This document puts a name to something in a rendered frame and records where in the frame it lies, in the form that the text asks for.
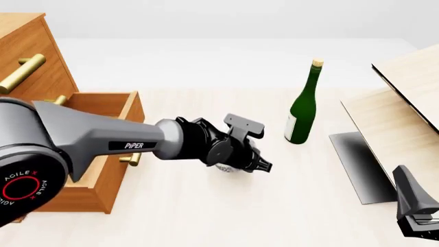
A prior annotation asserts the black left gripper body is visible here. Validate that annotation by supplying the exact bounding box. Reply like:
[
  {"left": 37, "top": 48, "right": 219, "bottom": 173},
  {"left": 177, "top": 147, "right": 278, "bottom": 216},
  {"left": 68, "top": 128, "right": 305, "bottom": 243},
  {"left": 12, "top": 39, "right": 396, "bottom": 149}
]
[{"left": 239, "top": 143, "right": 274, "bottom": 174}]

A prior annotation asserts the long brass drawer handle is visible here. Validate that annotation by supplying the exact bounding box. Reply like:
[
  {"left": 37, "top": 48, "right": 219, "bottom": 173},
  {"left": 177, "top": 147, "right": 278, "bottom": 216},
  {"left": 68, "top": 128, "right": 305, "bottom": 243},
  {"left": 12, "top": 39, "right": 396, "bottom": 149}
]
[{"left": 0, "top": 54, "right": 47, "bottom": 95}]

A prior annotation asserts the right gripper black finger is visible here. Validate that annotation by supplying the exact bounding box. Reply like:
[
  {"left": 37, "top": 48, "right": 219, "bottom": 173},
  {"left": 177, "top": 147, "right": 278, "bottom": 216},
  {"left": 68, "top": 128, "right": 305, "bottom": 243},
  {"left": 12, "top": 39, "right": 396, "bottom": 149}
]
[{"left": 392, "top": 165, "right": 439, "bottom": 220}]

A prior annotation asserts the wooden cabinet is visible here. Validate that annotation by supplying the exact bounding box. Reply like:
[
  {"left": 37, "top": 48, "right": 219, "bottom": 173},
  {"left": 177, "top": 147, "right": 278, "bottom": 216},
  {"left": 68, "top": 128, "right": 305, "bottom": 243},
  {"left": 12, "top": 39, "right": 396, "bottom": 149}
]
[{"left": 0, "top": 12, "right": 80, "bottom": 104}]

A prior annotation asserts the open wooden drawer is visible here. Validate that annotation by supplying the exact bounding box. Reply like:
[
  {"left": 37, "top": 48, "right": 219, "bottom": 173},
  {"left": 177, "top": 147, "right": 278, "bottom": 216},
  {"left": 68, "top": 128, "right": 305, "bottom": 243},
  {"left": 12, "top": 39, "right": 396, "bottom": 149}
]
[{"left": 34, "top": 90, "right": 145, "bottom": 215}]

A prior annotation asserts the pale wood rack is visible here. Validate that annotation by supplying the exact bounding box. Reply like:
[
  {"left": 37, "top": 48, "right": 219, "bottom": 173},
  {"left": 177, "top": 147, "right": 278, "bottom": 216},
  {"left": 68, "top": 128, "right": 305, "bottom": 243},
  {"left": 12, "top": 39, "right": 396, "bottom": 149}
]
[{"left": 328, "top": 43, "right": 439, "bottom": 206}]

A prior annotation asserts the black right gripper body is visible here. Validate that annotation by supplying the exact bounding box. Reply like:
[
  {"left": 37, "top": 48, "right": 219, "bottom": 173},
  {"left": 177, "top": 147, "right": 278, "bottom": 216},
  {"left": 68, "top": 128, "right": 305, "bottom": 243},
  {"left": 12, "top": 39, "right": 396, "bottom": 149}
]
[{"left": 396, "top": 209, "right": 439, "bottom": 242}]

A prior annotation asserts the green wine bottle with cork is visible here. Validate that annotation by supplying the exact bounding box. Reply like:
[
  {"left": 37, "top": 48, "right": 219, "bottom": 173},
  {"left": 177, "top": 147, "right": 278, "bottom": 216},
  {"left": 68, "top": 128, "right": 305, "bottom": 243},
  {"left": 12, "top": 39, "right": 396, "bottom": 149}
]
[{"left": 283, "top": 58, "right": 325, "bottom": 144}]

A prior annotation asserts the black patterned bowl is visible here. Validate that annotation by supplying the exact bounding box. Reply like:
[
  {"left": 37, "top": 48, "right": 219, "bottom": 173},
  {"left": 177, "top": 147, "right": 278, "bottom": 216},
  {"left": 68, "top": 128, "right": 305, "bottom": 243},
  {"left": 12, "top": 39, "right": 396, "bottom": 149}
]
[{"left": 211, "top": 162, "right": 243, "bottom": 174}]

